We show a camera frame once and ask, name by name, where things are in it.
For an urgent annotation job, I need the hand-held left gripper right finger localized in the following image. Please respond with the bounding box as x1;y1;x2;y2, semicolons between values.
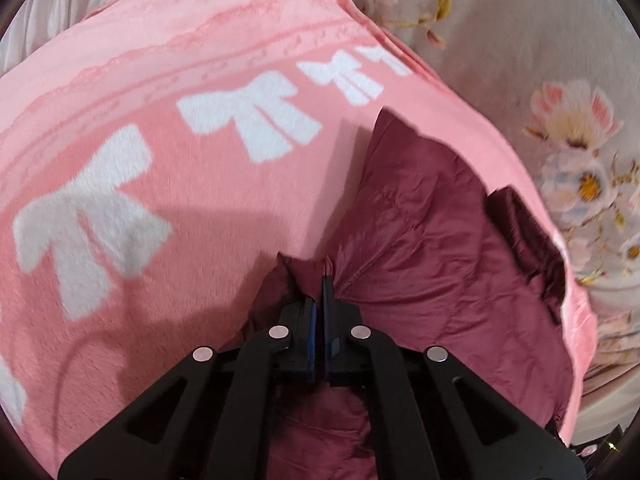
321;274;587;480

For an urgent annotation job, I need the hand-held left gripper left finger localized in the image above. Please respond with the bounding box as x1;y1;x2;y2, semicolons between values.
57;297;320;480

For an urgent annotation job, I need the maroon puffer jacket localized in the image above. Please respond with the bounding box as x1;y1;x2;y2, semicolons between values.
220;107;576;480

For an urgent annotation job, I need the pink blanket with white bows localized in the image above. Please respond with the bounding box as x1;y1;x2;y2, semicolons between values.
0;0;598;480

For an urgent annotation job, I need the floral bedsheet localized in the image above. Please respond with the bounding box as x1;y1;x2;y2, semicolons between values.
335;0;640;443

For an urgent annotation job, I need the pale satin cloth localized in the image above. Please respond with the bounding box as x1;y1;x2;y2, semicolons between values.
0;0;166;76

